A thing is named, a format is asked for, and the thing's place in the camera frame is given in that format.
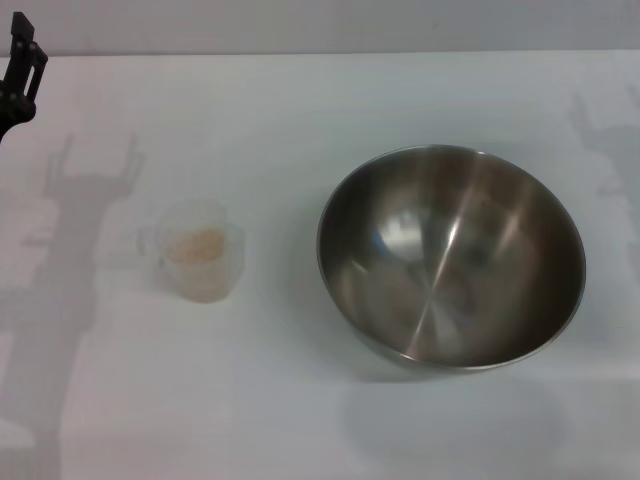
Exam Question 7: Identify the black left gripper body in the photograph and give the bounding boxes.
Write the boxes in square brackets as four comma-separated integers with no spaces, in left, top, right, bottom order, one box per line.
[0,83,39,144]

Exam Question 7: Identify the white rice grains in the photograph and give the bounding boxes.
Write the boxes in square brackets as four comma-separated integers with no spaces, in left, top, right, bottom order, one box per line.
[164,224,229,301]

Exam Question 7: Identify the clear plastic measuring cup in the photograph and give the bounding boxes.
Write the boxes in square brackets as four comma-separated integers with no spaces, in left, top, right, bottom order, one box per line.
[137,198,247,304]

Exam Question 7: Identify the stainless steel mixing bowl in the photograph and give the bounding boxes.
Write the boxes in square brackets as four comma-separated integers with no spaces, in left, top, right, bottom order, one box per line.
[315,143,587,375]

